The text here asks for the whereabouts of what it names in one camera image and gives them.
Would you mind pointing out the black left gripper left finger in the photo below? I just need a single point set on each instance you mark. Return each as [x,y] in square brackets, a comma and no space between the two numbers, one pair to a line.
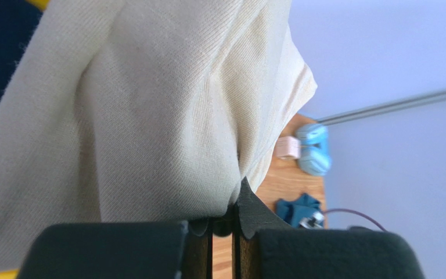
[173,249]

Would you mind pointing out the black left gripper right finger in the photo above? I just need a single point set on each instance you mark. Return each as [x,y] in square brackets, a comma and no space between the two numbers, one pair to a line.
[264,246]

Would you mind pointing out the beige t-shirt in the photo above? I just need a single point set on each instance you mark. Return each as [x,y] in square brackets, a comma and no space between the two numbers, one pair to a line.
[128,111]

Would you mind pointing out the teal folded t-shirt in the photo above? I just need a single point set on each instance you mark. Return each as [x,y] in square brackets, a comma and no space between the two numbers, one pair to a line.
[304,212]

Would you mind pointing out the light blue headphones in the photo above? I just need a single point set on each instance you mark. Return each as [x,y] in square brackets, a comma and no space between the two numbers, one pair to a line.
[315,158]

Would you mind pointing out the small pink cube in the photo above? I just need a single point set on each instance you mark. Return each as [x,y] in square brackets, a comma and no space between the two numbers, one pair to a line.
[288,148]

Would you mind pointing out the yellow plastic bin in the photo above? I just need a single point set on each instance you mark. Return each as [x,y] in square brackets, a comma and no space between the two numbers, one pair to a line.
[39,4]

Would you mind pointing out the right aluminium corner post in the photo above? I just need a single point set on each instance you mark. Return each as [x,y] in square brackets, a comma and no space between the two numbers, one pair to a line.
[383,108]

